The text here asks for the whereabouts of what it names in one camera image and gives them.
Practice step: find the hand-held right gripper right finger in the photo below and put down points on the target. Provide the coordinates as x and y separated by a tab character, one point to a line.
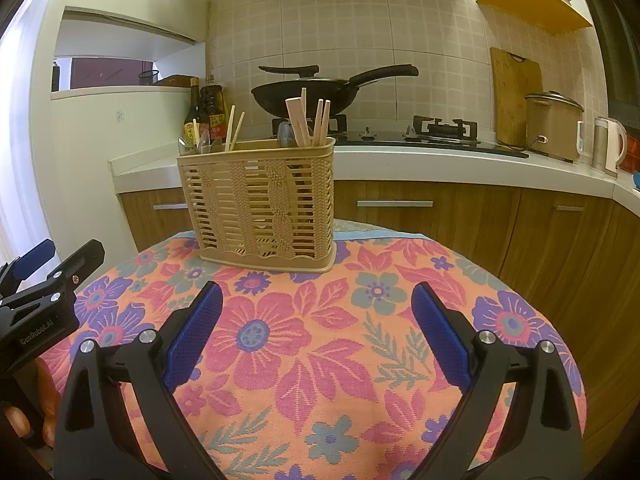
440	342

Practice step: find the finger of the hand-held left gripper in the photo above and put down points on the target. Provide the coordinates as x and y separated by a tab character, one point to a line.
80	261
31	261

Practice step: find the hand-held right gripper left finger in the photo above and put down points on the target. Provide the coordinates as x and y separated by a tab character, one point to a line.
200	332

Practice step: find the beige plastic utensil basket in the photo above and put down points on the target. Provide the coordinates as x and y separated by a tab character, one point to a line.
260	200

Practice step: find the person's left hand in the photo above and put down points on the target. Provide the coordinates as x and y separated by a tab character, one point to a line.
51	400

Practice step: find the floral tablecloth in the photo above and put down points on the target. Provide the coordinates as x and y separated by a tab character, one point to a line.
310	350

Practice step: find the dark spray can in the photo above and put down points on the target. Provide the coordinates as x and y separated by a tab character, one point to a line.
55	77

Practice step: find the slim dark soy sauce bottle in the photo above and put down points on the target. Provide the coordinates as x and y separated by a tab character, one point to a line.
196	110

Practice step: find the black mesh basket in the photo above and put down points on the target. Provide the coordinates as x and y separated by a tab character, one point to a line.
148	78

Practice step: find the black glass gas stove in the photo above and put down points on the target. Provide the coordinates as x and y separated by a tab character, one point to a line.
450	144

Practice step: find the thin wooden chopstick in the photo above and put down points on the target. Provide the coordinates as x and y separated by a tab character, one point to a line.
238	132
230	127

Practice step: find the brown wooden box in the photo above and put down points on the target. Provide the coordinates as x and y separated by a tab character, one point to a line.
177	80

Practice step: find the wide red-label sauce bottle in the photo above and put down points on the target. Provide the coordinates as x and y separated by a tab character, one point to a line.
216	105

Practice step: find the grey stove knob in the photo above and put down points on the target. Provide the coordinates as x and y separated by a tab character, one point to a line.
368	133
409	134

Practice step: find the black burner grate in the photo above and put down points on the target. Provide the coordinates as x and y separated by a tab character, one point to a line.
445	127
337	122

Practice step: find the beige rice cooker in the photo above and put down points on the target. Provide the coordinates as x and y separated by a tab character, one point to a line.
552	127

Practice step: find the black wok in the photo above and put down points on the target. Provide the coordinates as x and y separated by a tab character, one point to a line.
280	100

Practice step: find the wooden cutting board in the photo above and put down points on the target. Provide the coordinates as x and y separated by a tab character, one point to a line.
515	95

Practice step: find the white electric kettle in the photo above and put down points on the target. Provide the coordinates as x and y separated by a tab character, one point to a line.
609	145

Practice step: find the red container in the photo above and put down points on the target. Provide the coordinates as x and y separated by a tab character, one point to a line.
633	152

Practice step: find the glass wok lid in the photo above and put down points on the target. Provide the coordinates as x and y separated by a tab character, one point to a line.
300	72

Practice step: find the white wall socket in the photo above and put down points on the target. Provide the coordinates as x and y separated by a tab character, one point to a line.
119	116

